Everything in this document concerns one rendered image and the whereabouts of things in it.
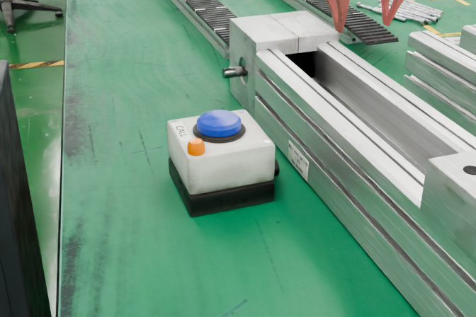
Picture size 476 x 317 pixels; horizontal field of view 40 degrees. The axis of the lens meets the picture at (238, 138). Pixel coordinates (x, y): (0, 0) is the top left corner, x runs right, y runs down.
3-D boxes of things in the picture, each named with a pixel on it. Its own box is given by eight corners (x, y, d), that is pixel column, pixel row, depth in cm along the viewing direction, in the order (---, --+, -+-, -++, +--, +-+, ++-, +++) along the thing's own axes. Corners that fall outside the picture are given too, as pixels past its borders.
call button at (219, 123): (192, 131, 60) (191, 111, 59) (232, 124, 62) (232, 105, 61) (204, 150, 57) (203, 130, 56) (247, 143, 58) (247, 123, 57)
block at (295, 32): (211, 94, 81) (209, 20, 77) (302, 81, 85) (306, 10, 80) (234, 125, 73) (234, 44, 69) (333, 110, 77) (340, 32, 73)
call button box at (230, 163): (168, 174, 64) (165, 116, 61) (261, 158, 67) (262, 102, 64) (190, 218, 57) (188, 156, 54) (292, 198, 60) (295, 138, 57)
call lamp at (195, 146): (185, 148, 56) (185, 136, 55) (202, 146, 56) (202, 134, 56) (190, 157, 55) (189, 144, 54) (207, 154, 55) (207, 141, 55)
